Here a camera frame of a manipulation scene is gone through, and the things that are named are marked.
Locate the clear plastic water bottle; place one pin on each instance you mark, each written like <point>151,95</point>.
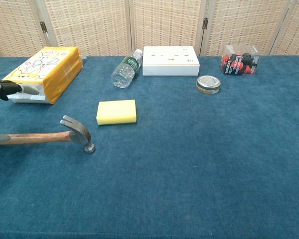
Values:
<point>124,72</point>

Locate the yellow cartoon tissue pack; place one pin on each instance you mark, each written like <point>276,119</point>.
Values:
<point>52,69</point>

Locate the yellow sponge block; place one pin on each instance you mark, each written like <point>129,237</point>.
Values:
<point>115,111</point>

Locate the brass screen hinge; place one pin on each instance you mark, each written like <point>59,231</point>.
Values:
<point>205,23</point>
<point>43,27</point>

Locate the left robot hand grey black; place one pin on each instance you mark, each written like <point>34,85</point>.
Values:
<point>10,87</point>

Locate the clear box of coffee capsules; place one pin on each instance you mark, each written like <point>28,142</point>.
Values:
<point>239,63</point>

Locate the woven folding screen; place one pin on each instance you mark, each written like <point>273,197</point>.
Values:
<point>164,25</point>

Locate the round metal tin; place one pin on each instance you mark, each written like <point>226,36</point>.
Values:
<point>208,84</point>

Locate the white flat cardboard box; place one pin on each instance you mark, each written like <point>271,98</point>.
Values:
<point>170,62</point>

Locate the blue tablecloth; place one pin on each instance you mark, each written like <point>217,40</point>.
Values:
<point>179,161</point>

